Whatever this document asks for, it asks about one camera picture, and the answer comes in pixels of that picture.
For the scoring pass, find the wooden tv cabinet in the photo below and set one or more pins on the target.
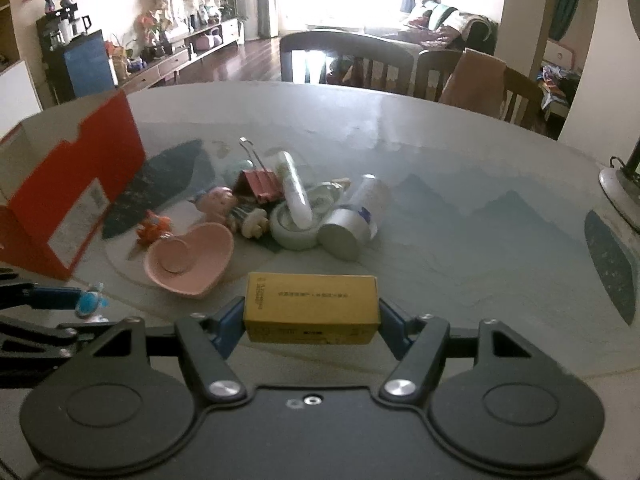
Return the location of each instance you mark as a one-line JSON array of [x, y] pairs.
[[165, 65]]

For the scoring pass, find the small blue toy figure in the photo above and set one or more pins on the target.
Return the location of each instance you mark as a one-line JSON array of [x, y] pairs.
[[91, 303]]

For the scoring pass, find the dark wooden dining chair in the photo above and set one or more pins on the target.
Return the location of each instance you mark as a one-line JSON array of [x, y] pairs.
[[345, 45]]

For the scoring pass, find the tan cloth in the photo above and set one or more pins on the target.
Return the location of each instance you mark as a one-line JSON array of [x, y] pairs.
[[472, 80]]

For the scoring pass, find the pink heart-shaped dish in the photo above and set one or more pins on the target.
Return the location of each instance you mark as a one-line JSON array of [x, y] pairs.
[[192, 260]]

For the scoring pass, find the small orange toy figure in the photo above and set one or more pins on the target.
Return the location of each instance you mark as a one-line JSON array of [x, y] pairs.
[[152, 227]]

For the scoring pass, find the teal round toy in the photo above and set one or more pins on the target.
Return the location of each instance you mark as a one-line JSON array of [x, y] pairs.
[[240, 170]]

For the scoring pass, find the sofa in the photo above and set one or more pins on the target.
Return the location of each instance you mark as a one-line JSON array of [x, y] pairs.
[[450, 20]]

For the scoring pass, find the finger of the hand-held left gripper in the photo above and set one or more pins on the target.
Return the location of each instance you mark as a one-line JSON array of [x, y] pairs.
[[30, 334], [55, 298]]

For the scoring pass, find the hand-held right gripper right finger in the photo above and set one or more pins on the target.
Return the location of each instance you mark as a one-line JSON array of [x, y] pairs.
[[395, 325]]

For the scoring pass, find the wooden chair with draped cloth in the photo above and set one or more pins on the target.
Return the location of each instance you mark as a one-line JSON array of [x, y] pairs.
[[520, 92]]

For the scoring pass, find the pink pig figurine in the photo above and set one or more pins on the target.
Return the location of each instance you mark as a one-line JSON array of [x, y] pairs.
[[222, 205]]

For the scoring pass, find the white cabinet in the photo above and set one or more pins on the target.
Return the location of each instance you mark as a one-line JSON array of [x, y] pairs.
[[17, 92]]

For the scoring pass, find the transparent tape roll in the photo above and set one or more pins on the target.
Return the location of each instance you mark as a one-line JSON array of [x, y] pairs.
[[327, 197]]

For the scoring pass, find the black cabinet with blue panel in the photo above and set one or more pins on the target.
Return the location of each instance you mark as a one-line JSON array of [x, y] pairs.
[[85, 65]]

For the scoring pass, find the pink blanket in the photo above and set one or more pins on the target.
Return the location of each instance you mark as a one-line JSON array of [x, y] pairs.
[[430, 37]]

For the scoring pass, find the yellow cardboard box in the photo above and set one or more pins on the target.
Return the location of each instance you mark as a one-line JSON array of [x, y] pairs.
[[310, 310]]

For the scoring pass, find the orange flowers in pot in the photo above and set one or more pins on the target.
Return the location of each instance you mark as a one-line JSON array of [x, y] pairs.
[[150, 25]]

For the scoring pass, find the red cardboard box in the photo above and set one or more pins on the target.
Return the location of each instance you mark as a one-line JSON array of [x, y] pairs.
[[100, 150]]

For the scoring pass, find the white tape roll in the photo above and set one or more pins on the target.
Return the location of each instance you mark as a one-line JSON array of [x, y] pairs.
[[287, 235]]

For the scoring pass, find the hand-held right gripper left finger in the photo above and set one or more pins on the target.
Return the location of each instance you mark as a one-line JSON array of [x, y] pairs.
[[229, 321]]

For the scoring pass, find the pile of clutter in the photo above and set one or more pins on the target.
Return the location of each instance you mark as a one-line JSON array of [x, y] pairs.
[[555, 85]]

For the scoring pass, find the white plastic tube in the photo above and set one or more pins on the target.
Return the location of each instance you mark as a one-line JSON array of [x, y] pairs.
[[295, 190]]

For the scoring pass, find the green and white packet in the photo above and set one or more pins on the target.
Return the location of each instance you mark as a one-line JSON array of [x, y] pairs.
[[345, 237]]

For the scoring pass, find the red binder clip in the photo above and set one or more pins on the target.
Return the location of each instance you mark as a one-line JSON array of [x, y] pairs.
[[260, 185]]

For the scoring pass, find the grey desk lamp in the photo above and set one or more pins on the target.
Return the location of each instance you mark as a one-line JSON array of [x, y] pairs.
[[617, 187]]

